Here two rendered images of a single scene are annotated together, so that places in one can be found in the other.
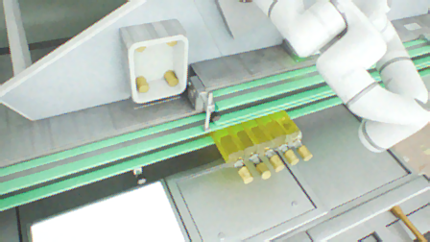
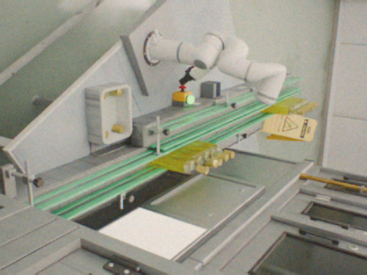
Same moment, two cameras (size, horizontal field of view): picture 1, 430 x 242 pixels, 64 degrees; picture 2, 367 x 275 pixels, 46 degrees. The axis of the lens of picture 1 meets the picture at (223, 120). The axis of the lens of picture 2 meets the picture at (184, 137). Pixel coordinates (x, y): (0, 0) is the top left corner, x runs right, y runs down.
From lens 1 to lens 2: 1.13 m
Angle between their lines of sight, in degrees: 36
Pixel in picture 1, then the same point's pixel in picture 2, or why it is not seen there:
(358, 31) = (231, 42)
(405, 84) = not seen: hidden behind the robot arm
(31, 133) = not seen: hidden behind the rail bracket
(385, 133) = (270, 86)
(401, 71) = not seen: hidden behind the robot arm
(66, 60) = (55, 115)
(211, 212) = (191, 208)
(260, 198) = (216, 194)
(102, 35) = (75, 93)
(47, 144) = (55, 181)
